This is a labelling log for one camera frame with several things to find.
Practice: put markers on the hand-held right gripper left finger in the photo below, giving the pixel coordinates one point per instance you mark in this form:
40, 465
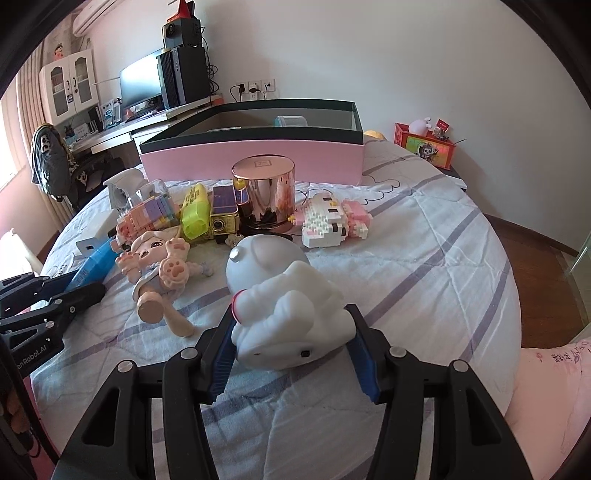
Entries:
221, 357

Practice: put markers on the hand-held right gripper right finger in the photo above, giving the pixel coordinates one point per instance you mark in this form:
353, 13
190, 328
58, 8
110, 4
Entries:
365, 367

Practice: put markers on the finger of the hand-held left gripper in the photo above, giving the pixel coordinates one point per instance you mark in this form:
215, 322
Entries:
69, 302
32, 288

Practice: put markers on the blue box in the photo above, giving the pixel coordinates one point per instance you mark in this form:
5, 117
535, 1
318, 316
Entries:
90, 265

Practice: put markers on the white charger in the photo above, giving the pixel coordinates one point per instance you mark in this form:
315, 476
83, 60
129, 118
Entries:
94, 235

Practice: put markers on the white astronaut toy lamp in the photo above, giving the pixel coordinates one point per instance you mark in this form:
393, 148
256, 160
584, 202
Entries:
286, 304

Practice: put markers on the pink doll figure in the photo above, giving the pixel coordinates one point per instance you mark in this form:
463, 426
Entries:
157, 272

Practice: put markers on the white spray bottle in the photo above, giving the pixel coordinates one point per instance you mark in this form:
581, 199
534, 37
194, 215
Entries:
124, 184

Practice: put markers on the white pink block cat figure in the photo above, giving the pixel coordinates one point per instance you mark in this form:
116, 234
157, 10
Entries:
323, 221

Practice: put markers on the rose gold cylinder tin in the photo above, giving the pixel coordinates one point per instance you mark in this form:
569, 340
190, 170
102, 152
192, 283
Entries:
265, 194

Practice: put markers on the pink storage box dark rim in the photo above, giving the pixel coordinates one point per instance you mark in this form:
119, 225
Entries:
258, 152

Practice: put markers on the person's left hand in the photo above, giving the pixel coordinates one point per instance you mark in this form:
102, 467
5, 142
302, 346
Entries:
16, 415

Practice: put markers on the pastel building block figure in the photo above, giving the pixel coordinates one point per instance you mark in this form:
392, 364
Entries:
147, 214

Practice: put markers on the black hair clip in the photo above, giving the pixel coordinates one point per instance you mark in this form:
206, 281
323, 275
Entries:
232, 240

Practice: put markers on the black office chair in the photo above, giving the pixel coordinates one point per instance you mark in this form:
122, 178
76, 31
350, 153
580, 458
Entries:
92, 170

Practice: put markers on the grey printed jacket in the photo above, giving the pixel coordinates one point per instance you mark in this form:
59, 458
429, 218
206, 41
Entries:
51, 157

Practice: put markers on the yellow-green highlighter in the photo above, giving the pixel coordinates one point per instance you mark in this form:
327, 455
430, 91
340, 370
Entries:
196, 212

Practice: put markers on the purple gold box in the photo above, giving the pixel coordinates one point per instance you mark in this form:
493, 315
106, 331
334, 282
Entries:
224, 203

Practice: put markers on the white desk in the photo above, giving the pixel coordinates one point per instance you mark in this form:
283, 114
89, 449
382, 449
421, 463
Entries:
138, 124

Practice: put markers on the blue white boxes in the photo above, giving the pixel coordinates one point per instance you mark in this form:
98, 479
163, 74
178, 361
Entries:
110, 111

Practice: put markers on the person's pink pajama leg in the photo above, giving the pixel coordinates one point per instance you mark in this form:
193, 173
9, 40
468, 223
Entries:
554, 415

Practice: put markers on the white glass-door cabinet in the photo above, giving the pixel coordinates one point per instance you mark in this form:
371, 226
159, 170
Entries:
69, 87

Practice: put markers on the red printed box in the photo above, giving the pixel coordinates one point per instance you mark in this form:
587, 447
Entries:
429, 152

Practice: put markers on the black computer monitor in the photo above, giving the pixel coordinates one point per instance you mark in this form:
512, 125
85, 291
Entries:
141, 83

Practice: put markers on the orange octopus plush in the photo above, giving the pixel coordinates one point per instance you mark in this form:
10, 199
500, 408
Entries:
374, 135

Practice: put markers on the small doll with pink dress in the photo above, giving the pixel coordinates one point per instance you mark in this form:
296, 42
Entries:
58, 51

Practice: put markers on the light blue jar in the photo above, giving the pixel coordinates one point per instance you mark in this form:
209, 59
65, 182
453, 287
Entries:
291, 121

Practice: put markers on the pink whale toy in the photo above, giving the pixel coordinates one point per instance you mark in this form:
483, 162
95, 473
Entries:
419, 125

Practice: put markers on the small red white box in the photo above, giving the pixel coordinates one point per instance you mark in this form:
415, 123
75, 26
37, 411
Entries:
441, 128

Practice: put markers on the black computer tower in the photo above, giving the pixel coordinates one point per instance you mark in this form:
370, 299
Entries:
189, 74

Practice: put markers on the white air conditioner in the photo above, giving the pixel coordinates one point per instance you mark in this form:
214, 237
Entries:
94, 16

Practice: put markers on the black speaker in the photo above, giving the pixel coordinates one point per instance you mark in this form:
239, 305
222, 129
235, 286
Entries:
182, 33

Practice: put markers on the red desk calendar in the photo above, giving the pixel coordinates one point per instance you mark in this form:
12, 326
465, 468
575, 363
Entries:
184, 9

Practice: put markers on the white wall socket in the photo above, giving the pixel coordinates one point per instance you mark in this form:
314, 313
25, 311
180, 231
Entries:
253, 86
239, 88
268, 85

